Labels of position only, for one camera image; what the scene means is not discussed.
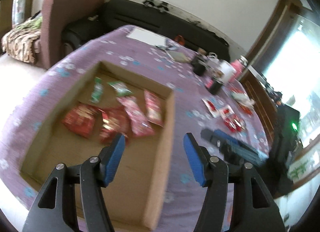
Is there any bright red snack pack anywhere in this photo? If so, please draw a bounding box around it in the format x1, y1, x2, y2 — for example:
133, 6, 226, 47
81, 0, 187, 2
224, 118, 237, 132
231, 114, 246, 132

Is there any dark red snack pack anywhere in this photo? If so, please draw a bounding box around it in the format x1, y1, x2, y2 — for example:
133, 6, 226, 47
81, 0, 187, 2
99, 106, 130, 144
62, 103, 99, 138

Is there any white red snack sachet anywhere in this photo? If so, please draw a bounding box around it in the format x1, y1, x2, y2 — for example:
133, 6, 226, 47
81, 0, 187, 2
202, 98, 220, 118
219, 105, 234, 120

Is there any pink candy bag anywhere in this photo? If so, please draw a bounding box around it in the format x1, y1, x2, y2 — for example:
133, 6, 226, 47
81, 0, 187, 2
117, 96, 155, 138
144, 90, 163, 126

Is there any green candy packet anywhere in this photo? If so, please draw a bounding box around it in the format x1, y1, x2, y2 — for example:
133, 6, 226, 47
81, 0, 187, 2
108, 81, 132, 97
90, 77, 104, 104

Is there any purple floral tablecloth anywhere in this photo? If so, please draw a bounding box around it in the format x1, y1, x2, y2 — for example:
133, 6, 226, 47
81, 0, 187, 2
1, 26, 270, 231

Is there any white crumpled cloth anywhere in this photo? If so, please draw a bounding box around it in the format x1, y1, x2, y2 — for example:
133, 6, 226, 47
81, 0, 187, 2
231, 91, 255, 109

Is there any shallow cardboard box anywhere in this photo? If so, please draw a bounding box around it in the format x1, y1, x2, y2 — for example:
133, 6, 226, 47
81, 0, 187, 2
20, 61, 175, 231

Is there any black cylindrical holder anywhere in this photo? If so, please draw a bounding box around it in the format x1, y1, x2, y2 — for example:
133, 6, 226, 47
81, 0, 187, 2
190, 48, 207, 77
208, 77, 223, 95

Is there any wooden side cabinet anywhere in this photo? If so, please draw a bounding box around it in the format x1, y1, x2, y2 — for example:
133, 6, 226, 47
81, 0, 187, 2
240, 71, 277, 146

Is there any white plastic jar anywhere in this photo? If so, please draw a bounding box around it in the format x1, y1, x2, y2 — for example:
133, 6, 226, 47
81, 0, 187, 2
219, 60, 236, 85

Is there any pink sleeved bottle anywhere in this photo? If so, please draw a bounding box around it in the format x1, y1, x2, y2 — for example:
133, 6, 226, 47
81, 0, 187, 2
229, 55, 248, 83

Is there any tan notebook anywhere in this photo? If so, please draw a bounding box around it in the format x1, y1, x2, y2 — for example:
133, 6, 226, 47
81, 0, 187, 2
168, 51, 191, 63

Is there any white paper sheet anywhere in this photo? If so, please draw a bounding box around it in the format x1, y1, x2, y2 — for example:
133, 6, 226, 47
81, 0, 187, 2
126, 27, 167, 46

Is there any black sofa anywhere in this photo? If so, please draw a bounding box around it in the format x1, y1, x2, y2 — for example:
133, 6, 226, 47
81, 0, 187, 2
61, 0, 231, 62

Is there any patterned blanket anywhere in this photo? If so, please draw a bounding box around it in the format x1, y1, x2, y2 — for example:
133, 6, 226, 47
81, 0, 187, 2
1, 15, 43, 64

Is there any maroon armchair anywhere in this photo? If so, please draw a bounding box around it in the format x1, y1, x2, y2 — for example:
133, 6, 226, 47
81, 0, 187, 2
33, 0, 105, 69

